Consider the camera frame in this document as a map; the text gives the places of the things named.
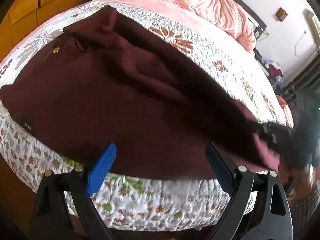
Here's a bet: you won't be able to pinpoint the dark patterned curtain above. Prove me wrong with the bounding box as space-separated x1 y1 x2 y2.
280 55 320 105

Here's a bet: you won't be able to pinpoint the cluttered side table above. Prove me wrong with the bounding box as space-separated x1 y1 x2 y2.
253 48 284 95

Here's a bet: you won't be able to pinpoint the brown wall switch box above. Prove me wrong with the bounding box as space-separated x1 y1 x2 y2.
276 7 288 22

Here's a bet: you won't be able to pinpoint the white floral quilt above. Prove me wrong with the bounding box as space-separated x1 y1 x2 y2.
1 0 285 231

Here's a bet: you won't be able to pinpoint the wall air conditioner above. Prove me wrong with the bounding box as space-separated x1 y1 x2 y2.
307 11 320 48

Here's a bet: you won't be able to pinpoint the maroon pants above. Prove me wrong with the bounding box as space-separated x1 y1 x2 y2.
1 6 279 180

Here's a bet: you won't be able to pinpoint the person's right hand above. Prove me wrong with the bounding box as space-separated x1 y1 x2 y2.
278 162 316 199

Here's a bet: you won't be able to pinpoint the pink bed sheet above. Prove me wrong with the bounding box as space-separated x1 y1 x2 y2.
1 0 245 70

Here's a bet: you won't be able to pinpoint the yellow padded headboard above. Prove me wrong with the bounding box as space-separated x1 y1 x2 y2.
1 0 88 59

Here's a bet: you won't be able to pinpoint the pink crumpled blanket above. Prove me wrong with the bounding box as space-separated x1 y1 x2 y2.
162 0 256 55

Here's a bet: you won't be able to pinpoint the orange red pillow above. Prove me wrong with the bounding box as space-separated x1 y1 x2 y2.
276 95 294 128

